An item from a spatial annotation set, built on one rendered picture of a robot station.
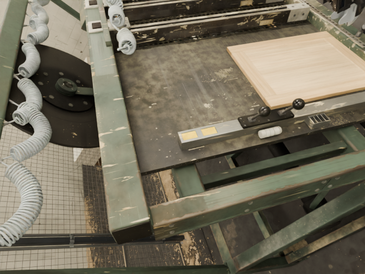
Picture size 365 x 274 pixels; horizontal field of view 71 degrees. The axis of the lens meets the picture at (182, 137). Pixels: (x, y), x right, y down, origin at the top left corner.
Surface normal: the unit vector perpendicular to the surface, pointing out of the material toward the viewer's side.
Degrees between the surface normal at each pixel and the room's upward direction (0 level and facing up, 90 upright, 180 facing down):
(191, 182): 52
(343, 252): 0
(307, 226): 0
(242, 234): 0
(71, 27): 90
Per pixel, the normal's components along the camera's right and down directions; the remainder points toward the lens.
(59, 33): 0.29, 0.72
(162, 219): 0.00, -0.64
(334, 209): -0.76, -0.22
